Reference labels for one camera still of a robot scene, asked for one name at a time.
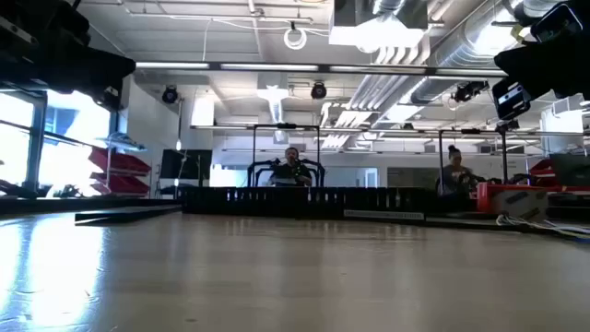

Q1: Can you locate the black duct cover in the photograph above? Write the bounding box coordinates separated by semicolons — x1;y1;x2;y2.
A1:
74;204;183;227

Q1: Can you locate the black slotted wire duct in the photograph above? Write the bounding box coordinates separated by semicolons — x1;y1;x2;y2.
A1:
178;185;432;221

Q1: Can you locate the red storage bin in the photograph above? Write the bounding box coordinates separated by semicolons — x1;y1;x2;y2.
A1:
528;158;554;185
88;147;152;176
90;171;151;197

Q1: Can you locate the dark screen panel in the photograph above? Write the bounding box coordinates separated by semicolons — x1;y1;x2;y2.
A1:
550;153;590;188

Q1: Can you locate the black stand pole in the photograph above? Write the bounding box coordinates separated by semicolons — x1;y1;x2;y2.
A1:
495;118;521;184

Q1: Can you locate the black ceiling spot lamp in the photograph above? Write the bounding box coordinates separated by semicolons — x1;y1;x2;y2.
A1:
310;80;329;101
160;84;180;105

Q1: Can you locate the black monitor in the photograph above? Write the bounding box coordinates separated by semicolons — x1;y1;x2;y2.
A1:
159;148;214;182

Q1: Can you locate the orange tape dispenser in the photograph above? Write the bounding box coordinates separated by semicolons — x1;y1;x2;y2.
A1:
476;181;550;222

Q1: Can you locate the person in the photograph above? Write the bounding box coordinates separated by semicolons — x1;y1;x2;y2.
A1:
435;144;478;197
268;146;314;188

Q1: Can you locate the boxy ceiling air unit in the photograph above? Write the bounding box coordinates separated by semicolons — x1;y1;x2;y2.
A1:
329;0;430;47

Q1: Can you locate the overhead rig light bar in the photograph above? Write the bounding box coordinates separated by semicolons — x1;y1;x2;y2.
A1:
133;61;508;77

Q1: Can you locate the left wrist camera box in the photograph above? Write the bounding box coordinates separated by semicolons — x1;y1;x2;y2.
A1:
93;85;123;113

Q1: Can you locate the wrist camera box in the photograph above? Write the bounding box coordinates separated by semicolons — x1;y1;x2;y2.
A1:
491;77;532;122
93;85;123;113

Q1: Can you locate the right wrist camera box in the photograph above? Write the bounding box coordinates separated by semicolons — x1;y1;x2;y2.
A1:
491;77;532;122

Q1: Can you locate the black ceiling camera rig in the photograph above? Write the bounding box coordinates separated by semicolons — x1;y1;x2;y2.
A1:
450;79;490;104

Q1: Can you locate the silver spiral ventilation duct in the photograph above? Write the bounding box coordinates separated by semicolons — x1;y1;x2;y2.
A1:
408;0;536;106

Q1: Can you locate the black background station frame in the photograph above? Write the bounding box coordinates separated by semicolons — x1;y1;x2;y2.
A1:
252;123;322;188
437;127;590;195

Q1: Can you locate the white cable coil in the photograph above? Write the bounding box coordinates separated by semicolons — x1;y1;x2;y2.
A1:
282;26;309;52

